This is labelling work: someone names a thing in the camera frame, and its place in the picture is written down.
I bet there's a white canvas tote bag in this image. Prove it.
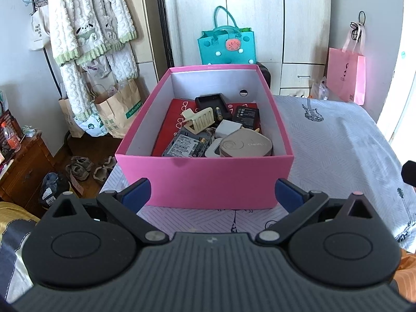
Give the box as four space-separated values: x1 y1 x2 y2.
29 5 52 52

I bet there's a yellow and dark blanket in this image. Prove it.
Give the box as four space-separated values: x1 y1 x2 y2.
0 201 43 303

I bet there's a pair of grey sandals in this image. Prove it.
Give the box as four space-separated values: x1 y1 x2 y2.
66 164 90 181

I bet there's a pink paper bag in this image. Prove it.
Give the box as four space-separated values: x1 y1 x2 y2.
326 23 366 106

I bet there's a black plastic bag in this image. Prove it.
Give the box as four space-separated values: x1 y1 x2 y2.
39 172 71 209

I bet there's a small grey white case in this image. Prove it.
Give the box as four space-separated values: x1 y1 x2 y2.
205 138 223 157

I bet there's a grey labelled hard drive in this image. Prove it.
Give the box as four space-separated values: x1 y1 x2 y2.
161 128 215 157

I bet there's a grey sneaker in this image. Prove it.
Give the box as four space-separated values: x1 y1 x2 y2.
70 156 93 170

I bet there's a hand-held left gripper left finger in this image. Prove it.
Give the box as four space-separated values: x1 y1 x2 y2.
42 178 170 246

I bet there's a brown paper bag green label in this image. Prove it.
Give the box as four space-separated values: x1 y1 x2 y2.
90 78 143 139

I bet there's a white power adapter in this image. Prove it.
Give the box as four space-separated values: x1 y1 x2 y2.
214 120 244 139

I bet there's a black charger cradle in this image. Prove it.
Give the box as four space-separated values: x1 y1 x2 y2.
195 94 233 121

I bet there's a black clothes rack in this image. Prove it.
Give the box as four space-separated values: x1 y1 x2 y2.
31 0 71 144

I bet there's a plain brown paper bag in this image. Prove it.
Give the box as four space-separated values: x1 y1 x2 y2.
58 93 86 138

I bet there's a white wardrobe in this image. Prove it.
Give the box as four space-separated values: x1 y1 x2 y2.
161 0 332 97

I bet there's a guitar print bedsheet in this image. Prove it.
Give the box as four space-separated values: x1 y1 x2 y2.
100 94 416 255

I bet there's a dark wicker basket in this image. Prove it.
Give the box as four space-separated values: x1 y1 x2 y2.
0 101 17 128

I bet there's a teal tote bag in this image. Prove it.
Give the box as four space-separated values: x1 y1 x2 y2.
198 6 257 66

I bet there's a white green plastic bag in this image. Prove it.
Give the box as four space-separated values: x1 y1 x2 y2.
76 114 108 137

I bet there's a black suitcase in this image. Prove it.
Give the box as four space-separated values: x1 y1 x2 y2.
257 62 274 95

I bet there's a dark door frame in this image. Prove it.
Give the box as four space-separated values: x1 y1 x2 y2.
156 0 175 72

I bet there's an orange striped cloth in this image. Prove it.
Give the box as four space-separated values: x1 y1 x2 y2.
394 249 416 300

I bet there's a white fleece jacket green trim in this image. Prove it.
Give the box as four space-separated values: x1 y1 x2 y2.
48 0 138 66

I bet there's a wooden nightstand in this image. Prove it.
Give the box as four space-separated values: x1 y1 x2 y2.
0 130 56 218

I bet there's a white fleece pants green trim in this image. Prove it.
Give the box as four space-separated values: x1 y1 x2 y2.
60 44 139 121

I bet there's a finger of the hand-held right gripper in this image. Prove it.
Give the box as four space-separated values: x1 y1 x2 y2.
402 160 416 188

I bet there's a taupe rounded square case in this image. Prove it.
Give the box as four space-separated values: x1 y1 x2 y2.
219 131 274 158

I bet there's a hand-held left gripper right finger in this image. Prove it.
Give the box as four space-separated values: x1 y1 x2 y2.
255 178 384 246

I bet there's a beige hair claw clip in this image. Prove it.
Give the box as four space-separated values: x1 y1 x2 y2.
182 107 217 134

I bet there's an orange drink bottle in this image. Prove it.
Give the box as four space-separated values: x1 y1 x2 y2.
2 123 21 152

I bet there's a clear plastic bag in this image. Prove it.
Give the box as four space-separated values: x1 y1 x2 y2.
309 76 329 100

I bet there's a pink cardboard box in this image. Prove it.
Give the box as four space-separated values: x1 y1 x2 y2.
115 64 295 209

